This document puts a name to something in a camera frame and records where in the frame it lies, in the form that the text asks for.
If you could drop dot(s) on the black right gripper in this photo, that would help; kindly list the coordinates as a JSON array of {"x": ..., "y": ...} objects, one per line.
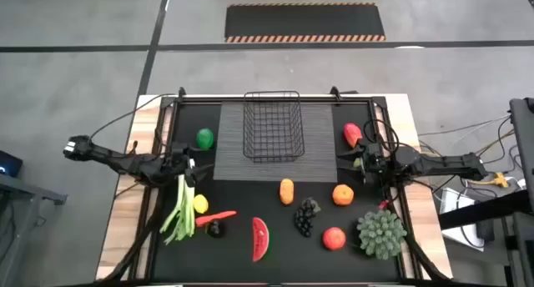
[{"x": 373, "y": 159}]

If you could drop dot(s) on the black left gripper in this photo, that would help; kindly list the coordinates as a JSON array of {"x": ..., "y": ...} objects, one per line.
[{"x": 183, "y": 162}]

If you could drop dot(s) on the red mango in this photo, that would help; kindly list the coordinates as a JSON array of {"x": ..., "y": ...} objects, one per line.
[{"x": 352, "y": 134}]

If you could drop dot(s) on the yellow lemon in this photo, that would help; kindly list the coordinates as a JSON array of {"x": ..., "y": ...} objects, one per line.
[{"x": 200, "y": 204}]

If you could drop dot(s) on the green bell pepper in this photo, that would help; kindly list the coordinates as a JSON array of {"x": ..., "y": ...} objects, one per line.
[{"x": 205, "y": 139}]

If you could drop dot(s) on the round orange fruit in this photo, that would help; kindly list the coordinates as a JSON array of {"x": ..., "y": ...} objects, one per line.
[{"x": 343, "y": 195}]

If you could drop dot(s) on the green leek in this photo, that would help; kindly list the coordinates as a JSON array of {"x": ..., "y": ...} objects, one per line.
[{"x": 183, "y": 212}]

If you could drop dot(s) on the dark purple eggplant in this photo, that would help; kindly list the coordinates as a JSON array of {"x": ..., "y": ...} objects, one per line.
[{"x": 215, "y": 230}]

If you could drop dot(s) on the orange oblong vegetable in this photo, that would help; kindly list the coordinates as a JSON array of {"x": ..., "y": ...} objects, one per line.
[{"x": 286, "y": 192}]

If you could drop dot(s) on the dark grape bunch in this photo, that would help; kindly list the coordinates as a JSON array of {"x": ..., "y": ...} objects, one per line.
[{"x": 304, "y": 220}]

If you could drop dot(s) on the red tomato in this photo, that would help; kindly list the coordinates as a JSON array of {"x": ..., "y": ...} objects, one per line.
[{"x": 334, "y": 238}]

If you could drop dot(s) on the watermelon slice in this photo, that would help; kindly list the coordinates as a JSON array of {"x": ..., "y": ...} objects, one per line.
[{"x": 260, "y": 239}]

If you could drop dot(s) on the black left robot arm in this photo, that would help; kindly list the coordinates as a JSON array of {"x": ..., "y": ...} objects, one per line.
[{"x": 125, "y": 162}]

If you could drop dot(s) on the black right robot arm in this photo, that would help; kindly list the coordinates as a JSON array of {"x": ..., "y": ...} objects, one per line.
[{"x": 438, "y": 164}]

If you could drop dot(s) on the grey woven placemat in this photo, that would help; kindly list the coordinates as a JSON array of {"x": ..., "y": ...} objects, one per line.
[{"x": 321, "y": 153}]

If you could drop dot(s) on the small red radish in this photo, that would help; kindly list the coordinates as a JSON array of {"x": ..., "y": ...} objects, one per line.
[{"x": 382, "y": 204}]

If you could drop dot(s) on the grey-green broccoli head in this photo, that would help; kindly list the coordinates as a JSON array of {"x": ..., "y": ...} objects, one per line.
[{"x": 381, "y": 235}]

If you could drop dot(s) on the white box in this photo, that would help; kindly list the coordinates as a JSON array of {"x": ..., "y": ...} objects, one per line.
[{"x": 452, "y": 203}]

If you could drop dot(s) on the black table mat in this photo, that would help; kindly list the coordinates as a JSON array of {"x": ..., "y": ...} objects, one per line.
[{"x": 292, "y": 270}]

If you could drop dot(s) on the black desk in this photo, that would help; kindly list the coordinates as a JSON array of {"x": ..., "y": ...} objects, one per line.
[{"x": 480, "y": 212}]

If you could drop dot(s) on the black hazard-striped floor mat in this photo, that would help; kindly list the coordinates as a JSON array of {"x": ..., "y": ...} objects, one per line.
[{"x": 304, "y": 22}]

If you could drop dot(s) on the dark grey cabinet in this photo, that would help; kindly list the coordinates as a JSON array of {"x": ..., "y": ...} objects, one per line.
[{"x": 523, "y": 132}]

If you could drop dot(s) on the grey desk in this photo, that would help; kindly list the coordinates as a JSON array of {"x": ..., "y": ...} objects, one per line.
[{"x": 25, "y": 189}]

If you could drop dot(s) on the black screen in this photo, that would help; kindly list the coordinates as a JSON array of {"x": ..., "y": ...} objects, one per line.
[{"x": 10, "y": 162}]

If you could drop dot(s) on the black table frame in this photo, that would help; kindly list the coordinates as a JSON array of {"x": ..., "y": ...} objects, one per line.
[{"x": 200, "y": 99}]

